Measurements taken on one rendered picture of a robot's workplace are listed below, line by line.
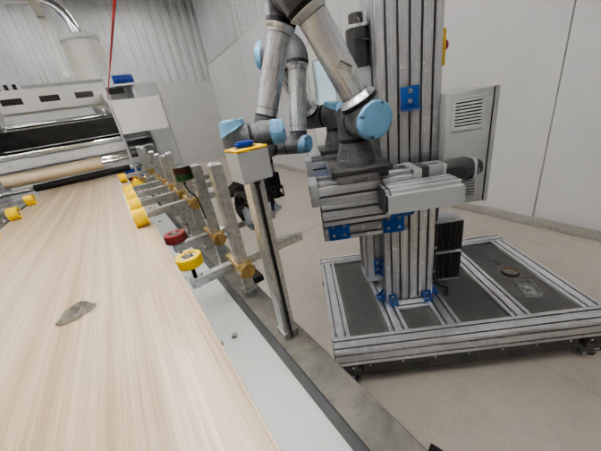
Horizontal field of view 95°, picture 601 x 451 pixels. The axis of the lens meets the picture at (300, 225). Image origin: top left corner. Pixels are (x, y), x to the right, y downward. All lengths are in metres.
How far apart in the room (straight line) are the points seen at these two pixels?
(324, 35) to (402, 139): 0.58
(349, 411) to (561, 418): 1.14
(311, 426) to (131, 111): 3.34
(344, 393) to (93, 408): 0.46
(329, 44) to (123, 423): 0.92
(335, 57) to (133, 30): 9.54
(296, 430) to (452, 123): 1.16
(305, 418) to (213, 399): 0.32
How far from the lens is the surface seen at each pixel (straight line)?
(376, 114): 0.92
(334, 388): 0.71
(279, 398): 0.82
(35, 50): 10.26
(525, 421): 1.62
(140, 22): 10.36
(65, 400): 0.67
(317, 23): 0.91
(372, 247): 1.49
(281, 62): 1.01
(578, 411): 1.73
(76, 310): 0.90
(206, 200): 1.11
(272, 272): 0.69
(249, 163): 0.58
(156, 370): 0.60
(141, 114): 3.61
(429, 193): 1.04
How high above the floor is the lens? 1.28
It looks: 24 degrees down
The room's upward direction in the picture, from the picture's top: 10 degrees counter-clockwise
